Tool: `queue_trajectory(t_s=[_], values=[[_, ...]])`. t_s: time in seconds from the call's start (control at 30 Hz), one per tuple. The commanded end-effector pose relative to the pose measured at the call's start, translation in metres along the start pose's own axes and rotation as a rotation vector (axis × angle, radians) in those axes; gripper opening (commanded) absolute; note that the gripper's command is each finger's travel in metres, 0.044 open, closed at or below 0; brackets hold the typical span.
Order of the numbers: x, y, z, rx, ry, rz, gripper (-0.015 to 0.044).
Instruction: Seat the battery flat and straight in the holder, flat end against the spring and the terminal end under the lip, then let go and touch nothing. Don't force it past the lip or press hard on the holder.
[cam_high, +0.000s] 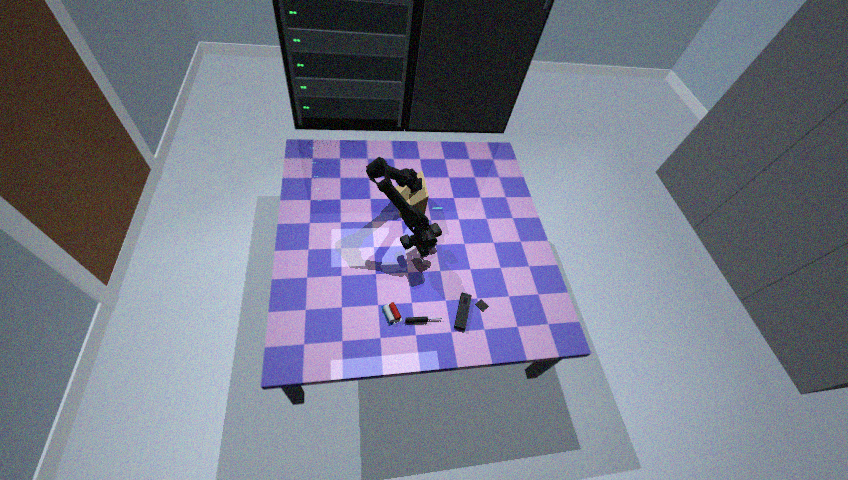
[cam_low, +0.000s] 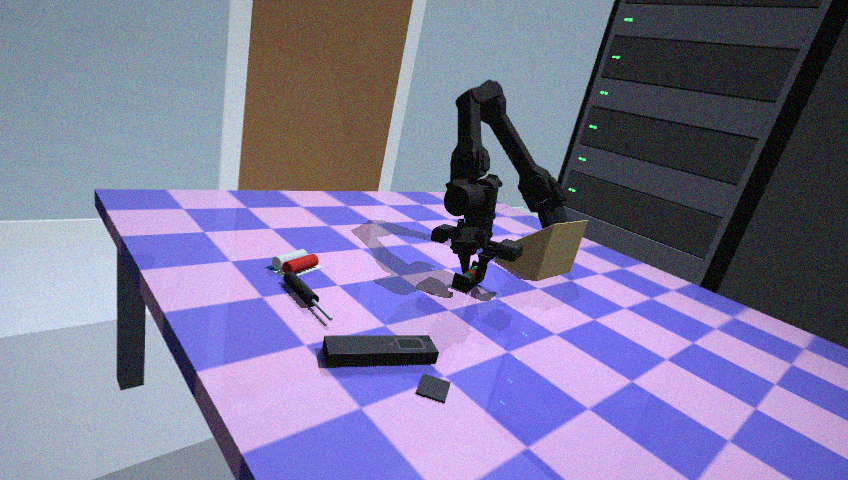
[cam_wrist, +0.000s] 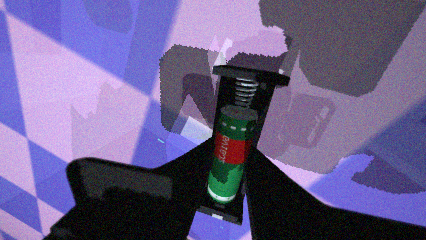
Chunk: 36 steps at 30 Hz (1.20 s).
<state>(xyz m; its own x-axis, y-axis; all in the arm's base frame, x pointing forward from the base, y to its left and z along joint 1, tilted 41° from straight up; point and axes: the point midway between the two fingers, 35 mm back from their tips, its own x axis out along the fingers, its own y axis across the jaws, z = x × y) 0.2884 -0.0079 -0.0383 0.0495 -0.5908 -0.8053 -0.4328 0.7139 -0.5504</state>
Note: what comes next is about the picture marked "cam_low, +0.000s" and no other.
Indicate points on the black screwdriver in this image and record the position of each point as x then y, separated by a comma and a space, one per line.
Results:
304, 292

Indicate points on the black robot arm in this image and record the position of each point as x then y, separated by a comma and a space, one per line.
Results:
470, 161

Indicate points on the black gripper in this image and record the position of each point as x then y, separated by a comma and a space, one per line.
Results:
507, 249

